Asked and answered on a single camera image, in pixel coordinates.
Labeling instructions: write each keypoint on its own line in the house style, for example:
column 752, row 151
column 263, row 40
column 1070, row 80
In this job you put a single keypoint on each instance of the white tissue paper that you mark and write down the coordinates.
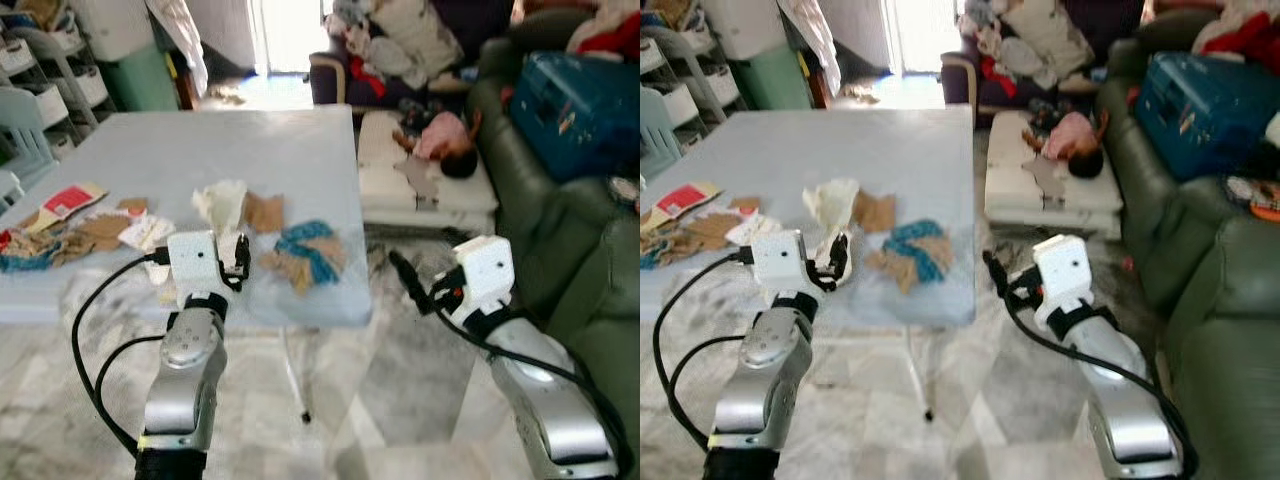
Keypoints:
column 220, row 205
column 832, row 205

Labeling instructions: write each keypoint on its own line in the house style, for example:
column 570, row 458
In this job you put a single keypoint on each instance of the blue and brown wrapper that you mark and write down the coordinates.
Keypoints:
column 915, row 255
column 305, row 255

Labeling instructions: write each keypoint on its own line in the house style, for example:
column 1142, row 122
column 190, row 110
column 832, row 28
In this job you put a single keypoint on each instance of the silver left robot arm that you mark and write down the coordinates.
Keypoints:
column 760, row 380
column 185, row 380

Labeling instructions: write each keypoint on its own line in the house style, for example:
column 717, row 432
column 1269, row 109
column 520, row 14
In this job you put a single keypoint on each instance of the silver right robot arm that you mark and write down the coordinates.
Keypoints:
column 1120, row 400
column 545, row 400

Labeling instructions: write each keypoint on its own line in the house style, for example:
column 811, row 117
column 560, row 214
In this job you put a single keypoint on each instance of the green plastic bin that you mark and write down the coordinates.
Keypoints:
column 770, row 85
column 140, row 80

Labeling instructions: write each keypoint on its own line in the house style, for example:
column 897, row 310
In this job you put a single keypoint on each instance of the brown crumpled paper piece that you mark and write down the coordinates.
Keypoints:
column 265, row 213
column 875, row 212

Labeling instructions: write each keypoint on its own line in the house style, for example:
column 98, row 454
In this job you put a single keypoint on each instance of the white printed paper scrap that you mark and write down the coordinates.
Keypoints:
column 750, row 230
column 145, row 232

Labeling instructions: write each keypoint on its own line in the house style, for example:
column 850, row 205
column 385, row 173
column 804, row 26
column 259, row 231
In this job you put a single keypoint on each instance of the white floor mattress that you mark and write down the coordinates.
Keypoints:
column 385, row 180
column 1010, row 185

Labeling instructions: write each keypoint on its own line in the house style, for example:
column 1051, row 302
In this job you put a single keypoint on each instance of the grey cloth piece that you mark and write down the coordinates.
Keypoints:
column 1045, row 180
column 415, row 180

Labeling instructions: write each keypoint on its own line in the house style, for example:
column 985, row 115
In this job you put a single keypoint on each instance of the small brown paper scrap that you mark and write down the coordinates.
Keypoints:
column 744, row 204
column 132, row 205

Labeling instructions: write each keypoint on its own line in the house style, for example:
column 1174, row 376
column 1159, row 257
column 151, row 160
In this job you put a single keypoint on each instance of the dark green leather sofa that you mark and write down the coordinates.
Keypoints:
column 530, row 220
column 1160, row 230

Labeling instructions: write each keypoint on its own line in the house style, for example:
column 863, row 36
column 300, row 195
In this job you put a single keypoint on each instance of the large grey table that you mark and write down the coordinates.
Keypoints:
column 830, row 150
column 200, row 150

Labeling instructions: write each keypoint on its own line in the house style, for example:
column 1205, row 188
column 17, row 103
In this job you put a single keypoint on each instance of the brown torn paper pile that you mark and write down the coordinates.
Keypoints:
column 100, row 232
column 712, row 232

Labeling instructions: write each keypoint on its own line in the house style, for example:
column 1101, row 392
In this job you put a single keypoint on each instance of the baby in pink clothes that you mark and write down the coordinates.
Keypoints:
column 440, row 140
column 1068, row 138

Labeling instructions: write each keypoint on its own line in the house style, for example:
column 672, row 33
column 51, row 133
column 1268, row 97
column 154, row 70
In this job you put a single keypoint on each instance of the cream packet with red label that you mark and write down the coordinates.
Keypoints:
column 682, row 200
column 68, row 202

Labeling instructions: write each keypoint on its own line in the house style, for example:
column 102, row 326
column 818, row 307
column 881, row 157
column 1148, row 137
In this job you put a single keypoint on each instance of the blue striped snack wrapper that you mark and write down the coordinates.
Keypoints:
column 25, row 258
column 655, row 255

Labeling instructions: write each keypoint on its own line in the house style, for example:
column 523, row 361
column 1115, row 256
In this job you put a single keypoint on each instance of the pale blue plastic chair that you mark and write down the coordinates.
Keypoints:
column 655, row 130
column 20, row 130

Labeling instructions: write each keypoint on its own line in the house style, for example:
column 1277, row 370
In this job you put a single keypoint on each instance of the blue plastic tool case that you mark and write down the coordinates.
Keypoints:
column 575, row 115
column 1200, row 115

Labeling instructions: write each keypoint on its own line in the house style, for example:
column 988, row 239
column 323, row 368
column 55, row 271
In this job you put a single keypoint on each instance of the white hanging cloth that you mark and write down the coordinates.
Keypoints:
column 185, row 40
column 815, row 40

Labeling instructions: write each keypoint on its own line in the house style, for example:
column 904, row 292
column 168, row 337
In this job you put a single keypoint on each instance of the pile of mixed clothes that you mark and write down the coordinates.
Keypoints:
column 1045, row 40
column 415, row 40

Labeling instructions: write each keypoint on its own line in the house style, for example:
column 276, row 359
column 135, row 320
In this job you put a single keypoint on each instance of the grey curtain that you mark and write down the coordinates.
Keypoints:
column 855, row 30
column 220, row 30

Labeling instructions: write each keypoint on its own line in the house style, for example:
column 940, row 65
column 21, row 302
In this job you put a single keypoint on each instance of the grey storage rack with baskets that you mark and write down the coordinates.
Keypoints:
column 60, row 80
column 690, row 70

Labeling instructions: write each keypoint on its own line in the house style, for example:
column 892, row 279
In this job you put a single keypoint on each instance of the white plastic container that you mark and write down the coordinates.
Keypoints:
column 740, row 25
column 110, row 25

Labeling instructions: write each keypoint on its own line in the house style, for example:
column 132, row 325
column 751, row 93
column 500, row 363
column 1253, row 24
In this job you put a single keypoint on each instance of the dark purple armchair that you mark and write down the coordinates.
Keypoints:
column 480, row 20
column 1110, row 20

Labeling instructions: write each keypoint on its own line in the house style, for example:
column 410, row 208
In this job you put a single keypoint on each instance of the red garment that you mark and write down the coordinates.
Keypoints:
column 615, row 38
column 1250, row 40

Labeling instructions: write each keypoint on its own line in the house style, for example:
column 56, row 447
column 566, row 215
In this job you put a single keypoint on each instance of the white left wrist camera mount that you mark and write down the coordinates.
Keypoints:
column 778, row 260
column 192, row 258

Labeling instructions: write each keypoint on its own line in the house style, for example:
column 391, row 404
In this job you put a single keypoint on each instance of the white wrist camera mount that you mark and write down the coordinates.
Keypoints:
column 778, row 260
column 1062, row 265
column 192, row 258
column 485, row 270

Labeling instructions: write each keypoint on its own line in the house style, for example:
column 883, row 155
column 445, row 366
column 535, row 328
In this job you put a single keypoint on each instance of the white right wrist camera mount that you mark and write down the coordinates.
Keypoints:
column 1062, row 265
column 485, row 270

